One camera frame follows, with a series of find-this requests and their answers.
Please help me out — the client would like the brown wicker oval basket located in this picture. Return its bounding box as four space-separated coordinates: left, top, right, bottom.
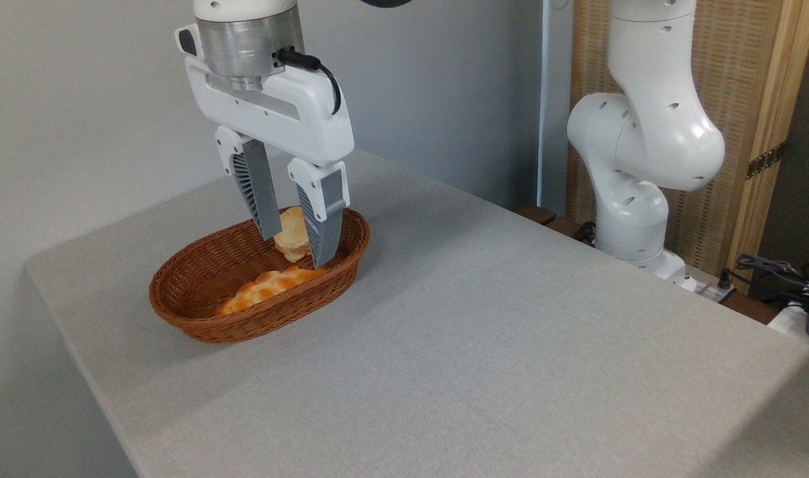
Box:
149 207 370 344

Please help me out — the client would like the black metal screen hinge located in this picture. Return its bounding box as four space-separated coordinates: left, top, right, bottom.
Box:
746 141 788 180

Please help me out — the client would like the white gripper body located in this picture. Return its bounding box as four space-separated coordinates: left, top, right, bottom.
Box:
175 25 355 167

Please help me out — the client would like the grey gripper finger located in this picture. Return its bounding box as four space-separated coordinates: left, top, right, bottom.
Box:
215 126 283 241
287 158 350 268

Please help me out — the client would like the black cable bundle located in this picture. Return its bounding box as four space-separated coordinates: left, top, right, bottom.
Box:
721 254 809 301

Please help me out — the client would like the white vertical pole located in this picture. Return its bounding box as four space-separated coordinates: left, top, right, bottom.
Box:
540 0 572 214

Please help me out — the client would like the woven bamboo screen panel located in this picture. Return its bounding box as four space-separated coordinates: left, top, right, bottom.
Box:
567 0 809 279

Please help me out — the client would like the pale round bread roll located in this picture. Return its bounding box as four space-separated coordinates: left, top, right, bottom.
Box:
273 206 312 263

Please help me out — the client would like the golden braided bread loaf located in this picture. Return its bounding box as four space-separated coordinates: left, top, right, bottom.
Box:
216 266 327 317

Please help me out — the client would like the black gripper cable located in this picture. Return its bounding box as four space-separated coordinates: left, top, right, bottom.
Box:
276 48 342 116

